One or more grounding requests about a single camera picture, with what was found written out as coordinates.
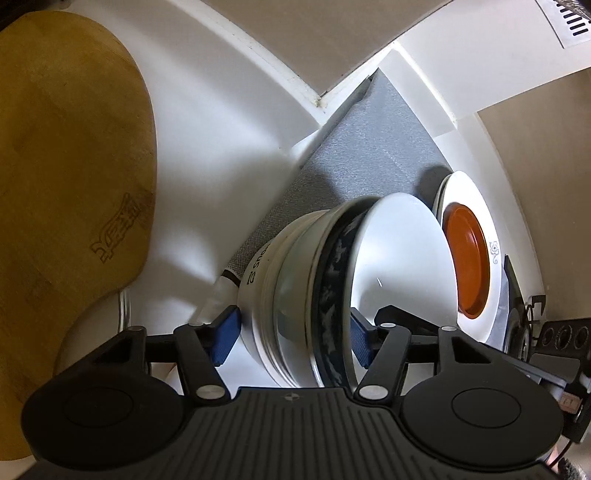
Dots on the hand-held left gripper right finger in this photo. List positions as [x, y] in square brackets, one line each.
[360, 341]

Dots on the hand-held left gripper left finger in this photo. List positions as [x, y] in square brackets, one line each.
[226, 332]

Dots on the cream bowl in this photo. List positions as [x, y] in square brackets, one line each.
[258, 295]

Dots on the teal spiral bowl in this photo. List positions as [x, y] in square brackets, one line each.
[298, 295]

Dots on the white bowl with blue pattern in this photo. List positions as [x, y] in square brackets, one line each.
[397, 258]

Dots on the brown round plate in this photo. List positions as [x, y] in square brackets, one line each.
[466, 263]

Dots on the person's right forearm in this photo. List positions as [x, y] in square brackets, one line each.
[577, 468]

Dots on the black pan support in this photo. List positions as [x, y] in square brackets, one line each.
[535, 305]

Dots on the black glass gas stove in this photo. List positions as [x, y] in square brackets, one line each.
[510, 277]

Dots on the grey counter mat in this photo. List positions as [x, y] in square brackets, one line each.
[369, 152]

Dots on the wooden cutting board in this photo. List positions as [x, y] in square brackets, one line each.
[69, 161]

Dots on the grey vent grille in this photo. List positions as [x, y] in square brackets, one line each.
[570, 23]

